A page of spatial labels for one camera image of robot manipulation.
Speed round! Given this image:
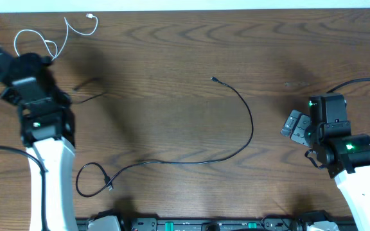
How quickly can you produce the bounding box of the black thin cable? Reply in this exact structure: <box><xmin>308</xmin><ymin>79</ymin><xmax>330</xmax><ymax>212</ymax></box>
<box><xmin>75</xmin><ymin>76</ymin><xmax>255</xmax><ymax>198</ymax></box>
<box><xmin>69</xmin><ymin>76</ymin><xmax>107</xmax><ymax>105</ymax></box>

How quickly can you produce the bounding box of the white cable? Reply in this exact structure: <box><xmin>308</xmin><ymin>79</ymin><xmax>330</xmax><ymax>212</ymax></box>
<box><xmin>13</xmin><ymin>12</ymin><xmax>99</xmax><ymax>62</ymax></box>

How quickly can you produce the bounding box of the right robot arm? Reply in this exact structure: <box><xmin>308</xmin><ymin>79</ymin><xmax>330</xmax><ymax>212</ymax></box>
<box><xmin>281</xmin><ymin>93</ymin><xmax>370</xmax><ymax>230</ymax></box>

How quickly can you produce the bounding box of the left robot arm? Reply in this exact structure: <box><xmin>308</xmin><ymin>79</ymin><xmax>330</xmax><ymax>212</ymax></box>
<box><xmin>0</xmin><ymin>46</ymin><xmax>78</xmax><ymax>230</ymax></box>

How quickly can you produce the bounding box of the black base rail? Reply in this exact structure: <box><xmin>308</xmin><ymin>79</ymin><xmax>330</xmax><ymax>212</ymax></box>
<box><xmin>76</xmin><ymin>210</ymin><xmax>357</xmax><ymax>231</ymax></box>

